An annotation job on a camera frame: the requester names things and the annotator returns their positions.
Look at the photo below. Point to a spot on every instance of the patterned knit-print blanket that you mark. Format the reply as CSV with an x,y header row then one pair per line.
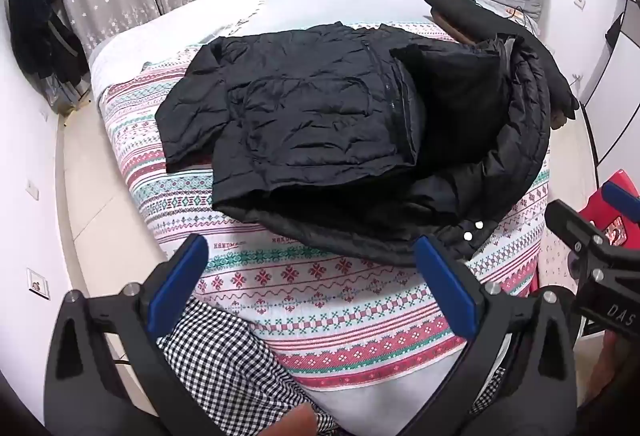
x,y
320,296

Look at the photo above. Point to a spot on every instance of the white wardrobe with black lines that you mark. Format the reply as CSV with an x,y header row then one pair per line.
x,y
612,80

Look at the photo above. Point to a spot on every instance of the folded black and brown coat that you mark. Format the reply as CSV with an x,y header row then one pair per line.
x,y
480,20

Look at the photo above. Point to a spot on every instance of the person's right hand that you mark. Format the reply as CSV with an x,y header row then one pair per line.
x,y
604,366

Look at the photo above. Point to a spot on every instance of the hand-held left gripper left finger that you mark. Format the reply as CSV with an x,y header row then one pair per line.
x,y
182,278

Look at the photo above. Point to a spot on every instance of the black-white checked pants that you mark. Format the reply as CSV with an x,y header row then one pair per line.
x,y
235,361

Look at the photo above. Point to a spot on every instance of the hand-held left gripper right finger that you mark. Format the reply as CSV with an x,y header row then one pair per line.
x,y
442,283

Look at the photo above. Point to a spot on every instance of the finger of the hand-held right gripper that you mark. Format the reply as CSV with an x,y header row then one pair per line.
x,y
570,221
622,196

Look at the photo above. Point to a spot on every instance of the dark hanging clothes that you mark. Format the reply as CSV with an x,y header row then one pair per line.
x,y
42,25

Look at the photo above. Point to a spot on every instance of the black puffer coat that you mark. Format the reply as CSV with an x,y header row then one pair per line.
x,y
320,125

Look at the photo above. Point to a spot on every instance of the person's left hand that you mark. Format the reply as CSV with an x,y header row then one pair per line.
x,y
292,421

